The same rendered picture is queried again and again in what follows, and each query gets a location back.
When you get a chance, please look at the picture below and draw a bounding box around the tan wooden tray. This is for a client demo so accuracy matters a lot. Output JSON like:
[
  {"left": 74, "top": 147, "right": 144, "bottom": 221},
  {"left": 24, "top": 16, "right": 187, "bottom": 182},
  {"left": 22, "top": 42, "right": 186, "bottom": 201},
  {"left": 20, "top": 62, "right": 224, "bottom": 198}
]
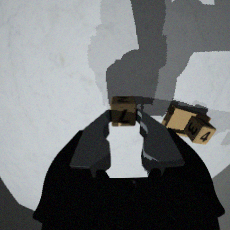
[{"left": 161, "top": 104, "right": 211, "bottom": 137}]

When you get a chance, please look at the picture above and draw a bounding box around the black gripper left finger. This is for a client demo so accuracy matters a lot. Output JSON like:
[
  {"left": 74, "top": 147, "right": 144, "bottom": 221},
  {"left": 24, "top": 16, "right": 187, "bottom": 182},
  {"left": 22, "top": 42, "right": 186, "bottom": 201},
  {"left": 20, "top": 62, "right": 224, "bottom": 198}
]
[{"left": 33, "top": 109, "right": 112, "bottom": 223}]

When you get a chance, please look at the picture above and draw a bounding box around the tan cube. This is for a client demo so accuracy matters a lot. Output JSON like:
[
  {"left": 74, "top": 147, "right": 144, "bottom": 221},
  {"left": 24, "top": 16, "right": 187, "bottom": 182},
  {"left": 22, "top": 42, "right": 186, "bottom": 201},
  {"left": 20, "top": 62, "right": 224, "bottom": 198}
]
[
  {"left": 184, "top": 116, "right": 216, "bottom": 145},
  {"left": 110, "top": 96, "right": 137, "bottom": 126}
]

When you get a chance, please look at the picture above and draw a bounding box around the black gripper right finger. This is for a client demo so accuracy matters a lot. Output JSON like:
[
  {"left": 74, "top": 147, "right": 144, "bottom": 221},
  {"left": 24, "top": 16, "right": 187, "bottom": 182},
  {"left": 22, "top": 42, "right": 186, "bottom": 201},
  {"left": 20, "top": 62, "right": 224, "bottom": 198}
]
[{"left": 136, "top": 108, "right": 225, "bottom": 217}]

